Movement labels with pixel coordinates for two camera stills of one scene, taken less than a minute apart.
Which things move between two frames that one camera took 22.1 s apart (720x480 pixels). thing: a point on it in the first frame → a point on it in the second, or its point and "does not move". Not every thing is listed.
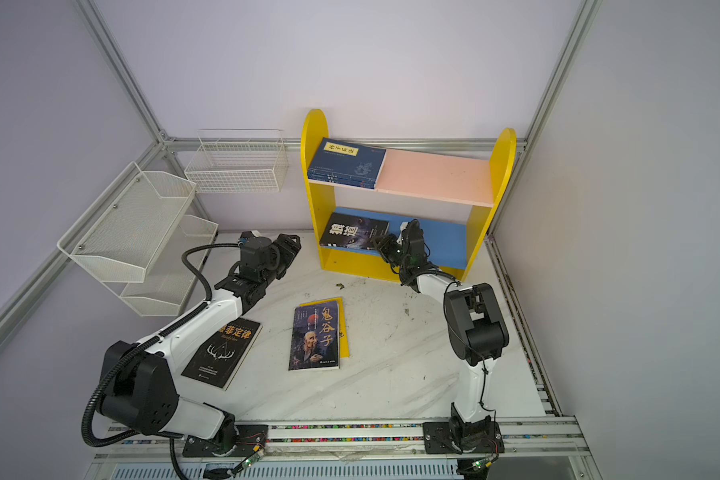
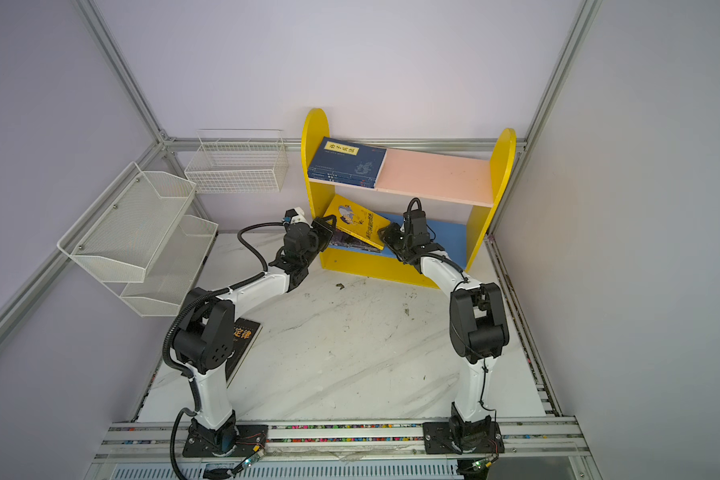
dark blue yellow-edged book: x=314 y=337 → x=344 y=240
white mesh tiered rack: x=137 y=239 does not move
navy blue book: x=347 y=163 does not move
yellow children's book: x=343 y=339 → x=357 y=220
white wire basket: x=237 y=160 does not move
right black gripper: x=385 y=245 → x=390 y=230
